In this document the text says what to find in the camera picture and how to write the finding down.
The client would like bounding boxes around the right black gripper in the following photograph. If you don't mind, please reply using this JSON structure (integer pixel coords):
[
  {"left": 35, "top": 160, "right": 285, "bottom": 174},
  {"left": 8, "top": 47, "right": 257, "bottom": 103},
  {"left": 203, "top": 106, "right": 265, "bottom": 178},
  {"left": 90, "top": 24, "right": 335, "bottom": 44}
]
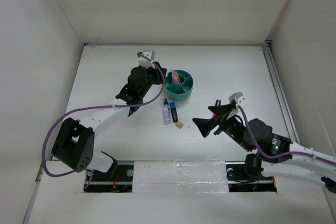
[{"left": 192, "top": 103, "right": 252, "bottom": 152}]

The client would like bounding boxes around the pink purple pen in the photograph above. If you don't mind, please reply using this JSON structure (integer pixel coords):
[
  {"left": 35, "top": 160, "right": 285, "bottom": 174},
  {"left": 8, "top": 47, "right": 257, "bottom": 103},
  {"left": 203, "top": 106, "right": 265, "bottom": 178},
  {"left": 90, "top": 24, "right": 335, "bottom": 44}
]
[{"left": 172, "top": 72, "right": 180, "bottom": 83}]

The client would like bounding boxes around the yellow eraser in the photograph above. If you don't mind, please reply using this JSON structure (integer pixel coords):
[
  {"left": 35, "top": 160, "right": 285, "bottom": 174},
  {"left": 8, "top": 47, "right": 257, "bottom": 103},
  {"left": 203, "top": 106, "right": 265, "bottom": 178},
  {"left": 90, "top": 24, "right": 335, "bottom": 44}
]
[{"left": 175, "top": 121, "right": 184, "bottom": 129}]

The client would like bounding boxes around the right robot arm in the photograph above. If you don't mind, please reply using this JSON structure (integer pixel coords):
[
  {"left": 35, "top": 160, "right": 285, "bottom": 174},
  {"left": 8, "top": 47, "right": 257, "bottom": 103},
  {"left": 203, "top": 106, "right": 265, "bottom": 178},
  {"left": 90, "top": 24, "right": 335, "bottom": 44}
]
[{"left": 192, "top": 102, "right": 335, "bottom": 193}]

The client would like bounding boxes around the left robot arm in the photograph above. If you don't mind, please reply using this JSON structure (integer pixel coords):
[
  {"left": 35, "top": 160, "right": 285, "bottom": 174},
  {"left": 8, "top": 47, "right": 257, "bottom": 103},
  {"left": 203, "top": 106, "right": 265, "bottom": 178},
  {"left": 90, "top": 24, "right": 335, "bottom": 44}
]
[{"left": 51, "top": 61, "right": 167, "bottom": 180}]

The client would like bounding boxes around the black pink highlighter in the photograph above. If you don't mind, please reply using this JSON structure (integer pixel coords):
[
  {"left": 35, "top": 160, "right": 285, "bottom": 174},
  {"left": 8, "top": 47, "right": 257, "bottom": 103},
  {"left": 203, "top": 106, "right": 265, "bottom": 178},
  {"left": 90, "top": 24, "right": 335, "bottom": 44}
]
[{"left": 212, "top": 99, "right": 221, "bottom": 117}]

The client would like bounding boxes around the teal round compartment organizer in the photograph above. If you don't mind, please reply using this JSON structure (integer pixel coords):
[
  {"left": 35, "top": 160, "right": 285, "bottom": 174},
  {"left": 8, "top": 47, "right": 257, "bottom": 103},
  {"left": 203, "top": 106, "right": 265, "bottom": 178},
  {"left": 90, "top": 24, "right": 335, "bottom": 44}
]
[{"left": 164, "top": 70, "right": 194, "bottom": 102}]

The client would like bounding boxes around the black marker blue cap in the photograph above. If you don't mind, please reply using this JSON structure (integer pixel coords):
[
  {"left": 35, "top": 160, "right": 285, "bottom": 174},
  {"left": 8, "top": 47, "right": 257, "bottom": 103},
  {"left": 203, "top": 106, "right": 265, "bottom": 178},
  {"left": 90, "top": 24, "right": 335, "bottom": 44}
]
[{"left": 170, "top": 102, "right": 178, "bottom": 123}]

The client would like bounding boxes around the clear spray bottle blue cap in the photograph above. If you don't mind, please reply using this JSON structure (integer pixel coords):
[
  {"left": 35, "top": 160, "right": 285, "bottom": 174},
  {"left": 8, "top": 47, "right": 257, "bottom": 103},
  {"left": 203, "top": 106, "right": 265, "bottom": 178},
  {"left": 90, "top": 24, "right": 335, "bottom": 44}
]
[{"left": 163, "top": 99, "right": 171, "bottom": 124}]

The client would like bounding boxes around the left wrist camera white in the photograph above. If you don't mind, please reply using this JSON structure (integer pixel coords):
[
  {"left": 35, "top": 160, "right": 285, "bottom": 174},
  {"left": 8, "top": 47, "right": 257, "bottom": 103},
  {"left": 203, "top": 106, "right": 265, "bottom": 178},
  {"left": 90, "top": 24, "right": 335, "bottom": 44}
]
[{"left": 137, "top": 50, "right": 155, "bottom": 68}]

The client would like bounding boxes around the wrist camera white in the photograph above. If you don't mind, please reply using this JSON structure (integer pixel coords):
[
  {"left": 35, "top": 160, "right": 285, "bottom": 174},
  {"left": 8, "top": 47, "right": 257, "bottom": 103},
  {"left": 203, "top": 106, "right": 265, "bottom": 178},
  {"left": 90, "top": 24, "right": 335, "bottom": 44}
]
[
  {"left": 137, "top": 50, "right": 155, "bottom": 68},
  {"left": 228, "top": 92, "right": 247, "bottom": 116}
]

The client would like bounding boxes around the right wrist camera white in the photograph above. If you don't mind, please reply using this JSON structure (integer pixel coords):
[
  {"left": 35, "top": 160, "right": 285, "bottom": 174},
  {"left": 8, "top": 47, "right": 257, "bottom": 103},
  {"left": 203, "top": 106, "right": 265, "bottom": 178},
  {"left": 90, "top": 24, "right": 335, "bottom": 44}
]
[{"left": 228, "top": 92, "right": 247, "bottom": 116}]

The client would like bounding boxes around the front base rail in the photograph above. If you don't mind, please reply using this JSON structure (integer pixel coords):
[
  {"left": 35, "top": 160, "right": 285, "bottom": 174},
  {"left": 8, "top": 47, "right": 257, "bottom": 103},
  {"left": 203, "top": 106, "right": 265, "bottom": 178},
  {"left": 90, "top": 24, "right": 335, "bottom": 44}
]
[{"left": 84, "top": 161, "right": 277, "bottom": 194}]

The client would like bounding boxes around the aluminium rail right side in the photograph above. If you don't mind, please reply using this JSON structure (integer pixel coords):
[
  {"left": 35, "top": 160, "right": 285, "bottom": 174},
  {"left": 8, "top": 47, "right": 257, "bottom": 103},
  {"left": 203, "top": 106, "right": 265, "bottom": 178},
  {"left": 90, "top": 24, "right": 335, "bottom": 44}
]
[{"left": 260, "top": 40, "right": 300, "bottom": 144}]

